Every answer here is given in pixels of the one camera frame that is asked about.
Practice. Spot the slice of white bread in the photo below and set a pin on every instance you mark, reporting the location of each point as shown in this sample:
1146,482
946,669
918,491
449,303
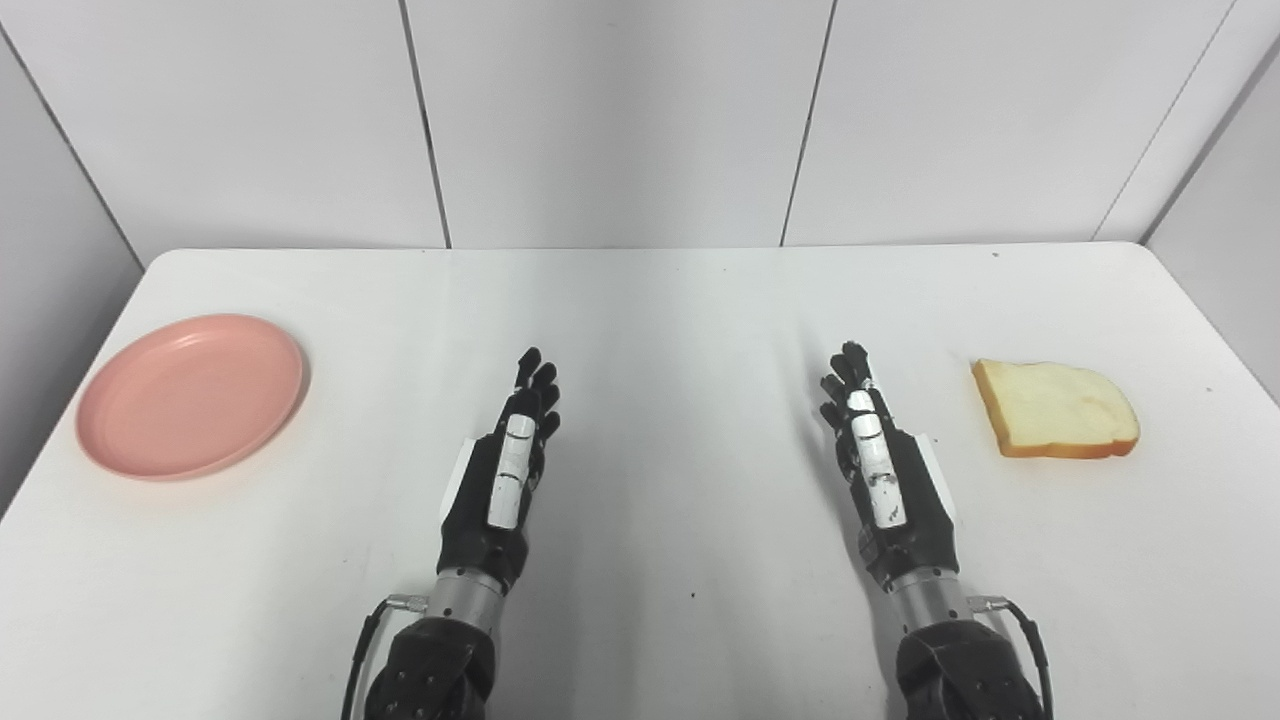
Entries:
1055,408

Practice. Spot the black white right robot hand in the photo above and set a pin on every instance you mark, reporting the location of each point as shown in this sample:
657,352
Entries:
880,470

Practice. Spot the pink round plate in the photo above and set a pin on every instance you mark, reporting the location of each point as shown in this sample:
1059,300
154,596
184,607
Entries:
190,395

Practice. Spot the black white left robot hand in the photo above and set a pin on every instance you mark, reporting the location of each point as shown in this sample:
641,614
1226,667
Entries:
508,470

